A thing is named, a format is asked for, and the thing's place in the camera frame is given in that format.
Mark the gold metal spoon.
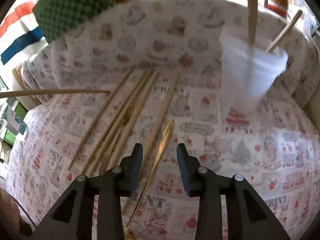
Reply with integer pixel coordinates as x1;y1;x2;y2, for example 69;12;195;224
123;119;174;240

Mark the bamboo chopstick dropped into cup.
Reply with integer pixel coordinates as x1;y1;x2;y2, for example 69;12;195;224
247;0;258;46

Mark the bamboo chopstick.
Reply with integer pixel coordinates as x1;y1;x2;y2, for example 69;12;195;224
266;9;303;53
68;66;135;170
80;69;154;174
98;126;122;175
88;70;159;177
121;71;182;215
0;88;109;99

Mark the person's left hand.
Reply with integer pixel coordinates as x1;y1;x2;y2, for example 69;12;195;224
0;188;22;239

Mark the translucent white plastic cup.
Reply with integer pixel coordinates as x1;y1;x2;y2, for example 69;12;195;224
220;27;288;114

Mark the bamboo chopstick in cup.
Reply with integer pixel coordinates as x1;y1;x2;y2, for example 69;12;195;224
266;9;303;53

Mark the striped curtain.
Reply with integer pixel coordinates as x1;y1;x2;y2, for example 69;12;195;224
1;0;47;66

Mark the green checkered box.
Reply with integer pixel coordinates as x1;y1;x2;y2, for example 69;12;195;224
33;0;114;43

